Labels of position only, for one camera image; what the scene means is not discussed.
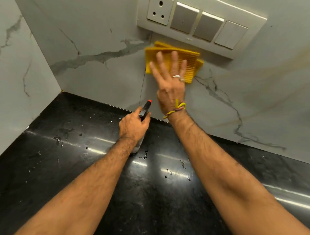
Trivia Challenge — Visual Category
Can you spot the person's left hand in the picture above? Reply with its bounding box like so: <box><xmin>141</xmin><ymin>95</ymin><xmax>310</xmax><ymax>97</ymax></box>
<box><xmin>118</xmin><ymin>107</ymin><xmax>151</xmax><ymax>144</ymax></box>

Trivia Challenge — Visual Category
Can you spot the person's right hand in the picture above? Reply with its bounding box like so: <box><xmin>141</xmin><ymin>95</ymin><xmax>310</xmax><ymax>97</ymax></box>
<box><xmin>149</xmin><ymin>51</ymin><xmax>188</xmax><ymax>117</ymax></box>

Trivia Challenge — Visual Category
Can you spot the clear spray bottle black head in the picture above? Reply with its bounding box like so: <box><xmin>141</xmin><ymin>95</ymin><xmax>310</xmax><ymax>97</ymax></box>
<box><xmin>130</xmin><ymin>99</ymin><xmax>153</xmax><ymax>154</ymax></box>

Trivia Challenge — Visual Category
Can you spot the yellow ribbed cleaning cloth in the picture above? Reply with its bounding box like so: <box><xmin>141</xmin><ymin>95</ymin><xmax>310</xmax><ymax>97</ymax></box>
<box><xmin>145</xmin><ymin>41</ymin><xmax>204</xmax><ymax>84</ymax></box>

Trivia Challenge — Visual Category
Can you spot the person's right forearm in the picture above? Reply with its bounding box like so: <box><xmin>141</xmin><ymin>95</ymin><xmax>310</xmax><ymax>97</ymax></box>
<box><xmin>167</xmin><ymin>110</ymin><xmax>310</xmax><ymax>235</ymax></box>

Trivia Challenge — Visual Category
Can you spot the person's left forearm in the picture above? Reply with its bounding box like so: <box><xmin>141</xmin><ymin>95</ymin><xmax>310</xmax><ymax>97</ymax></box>
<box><xmin>14</xmin><ymin>137</ymin><xmax>140</xmax><ymax>235</ymax></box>

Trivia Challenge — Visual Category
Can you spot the yellow thread wristband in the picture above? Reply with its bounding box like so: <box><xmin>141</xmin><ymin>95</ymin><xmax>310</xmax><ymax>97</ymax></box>
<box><xmin>163</xmin><ymin>99</ymin><xmax>186</xmax><ymax>119</ymax></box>

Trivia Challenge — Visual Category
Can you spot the white power socket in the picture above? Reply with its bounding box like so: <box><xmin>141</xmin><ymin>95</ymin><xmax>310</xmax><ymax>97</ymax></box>
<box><xmin>147</xmin><ymin>0</ymin><xmax>174</xmax><ymax>26</ymax></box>

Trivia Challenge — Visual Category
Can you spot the grey rocker switch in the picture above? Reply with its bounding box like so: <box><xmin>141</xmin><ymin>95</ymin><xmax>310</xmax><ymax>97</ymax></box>
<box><xmin>170</xmin><ymin>2</ymin><xmax>200</xmax><ymax>34</ymax></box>
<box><xmin>193</xmin><ymin>11</ymin><xmax>225</xmax><ymax>42</ymax></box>

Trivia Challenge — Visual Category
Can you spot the white rocker switch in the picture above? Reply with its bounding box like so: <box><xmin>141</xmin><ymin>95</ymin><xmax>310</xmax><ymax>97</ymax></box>
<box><xmin>214</xmin><ymin>20</ymin><xmax>249</xmax><ymax>50</ymax></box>

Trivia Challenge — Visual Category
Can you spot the white wall switch panel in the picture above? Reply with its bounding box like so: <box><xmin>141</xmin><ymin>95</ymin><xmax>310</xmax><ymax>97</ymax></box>
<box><xmin>137</xmin><ymin>0</ymin><xmax>268</xmax><ymax>60</ymax></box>

